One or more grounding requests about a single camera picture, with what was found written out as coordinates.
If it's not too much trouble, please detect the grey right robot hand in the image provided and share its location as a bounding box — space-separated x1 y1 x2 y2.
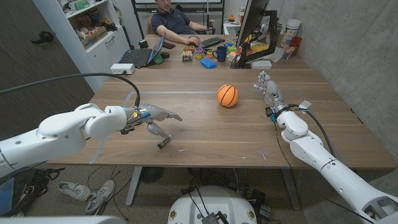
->
253 70 290 117

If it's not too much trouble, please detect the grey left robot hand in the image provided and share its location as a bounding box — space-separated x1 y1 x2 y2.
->
119 104 183 140

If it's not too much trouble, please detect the open black laptop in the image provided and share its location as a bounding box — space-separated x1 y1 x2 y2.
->
119 33 167 68

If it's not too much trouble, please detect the white box under monitor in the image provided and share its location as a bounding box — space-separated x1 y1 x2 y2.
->
251 60 273 70

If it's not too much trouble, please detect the orange basketball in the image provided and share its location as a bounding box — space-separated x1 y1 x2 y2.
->
216 84 240 108

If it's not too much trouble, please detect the red cup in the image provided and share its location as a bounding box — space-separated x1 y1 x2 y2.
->
290 36 303 57

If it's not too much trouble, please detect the white power strip box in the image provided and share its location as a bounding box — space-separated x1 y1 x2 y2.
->
109 63 136 75

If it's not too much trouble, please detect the dark blue mug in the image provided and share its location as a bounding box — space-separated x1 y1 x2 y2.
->
213 45 228 63

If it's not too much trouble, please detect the white cylindrical canister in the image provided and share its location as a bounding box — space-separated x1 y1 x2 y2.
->
280 19 302 48

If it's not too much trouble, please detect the blue sponge block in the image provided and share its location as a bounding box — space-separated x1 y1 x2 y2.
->
200 57 218 70

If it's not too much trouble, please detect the black computer monitor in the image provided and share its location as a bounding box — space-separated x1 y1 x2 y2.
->
235 0 280 69

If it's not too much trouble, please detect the black keyboard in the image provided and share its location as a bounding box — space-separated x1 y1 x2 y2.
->
198 36 225 49

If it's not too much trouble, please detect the grey sneaker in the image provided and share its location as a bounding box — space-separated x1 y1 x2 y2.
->
85 179 116 216
57 181 93 202

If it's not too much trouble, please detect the seated man in dark polo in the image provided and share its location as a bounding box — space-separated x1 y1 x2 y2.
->
150 0 216 46

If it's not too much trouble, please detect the cardboard box on shelf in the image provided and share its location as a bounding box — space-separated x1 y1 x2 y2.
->
80 26 108 50

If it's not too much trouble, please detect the white shelf cabinet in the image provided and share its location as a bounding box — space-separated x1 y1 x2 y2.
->
32 0 131 93

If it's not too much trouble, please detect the white robot torso base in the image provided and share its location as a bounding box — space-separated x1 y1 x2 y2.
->
167 185 258 224

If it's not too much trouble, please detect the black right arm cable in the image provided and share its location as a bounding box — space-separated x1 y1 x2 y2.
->
273 104 374 222

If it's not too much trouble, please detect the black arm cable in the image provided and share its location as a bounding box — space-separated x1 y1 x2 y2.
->
0 72 141 108
273 104 374 222

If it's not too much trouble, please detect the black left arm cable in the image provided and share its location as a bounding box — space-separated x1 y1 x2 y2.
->
0 72 141 108

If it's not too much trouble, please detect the black door handle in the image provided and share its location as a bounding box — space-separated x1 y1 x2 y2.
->
30 30 55 45

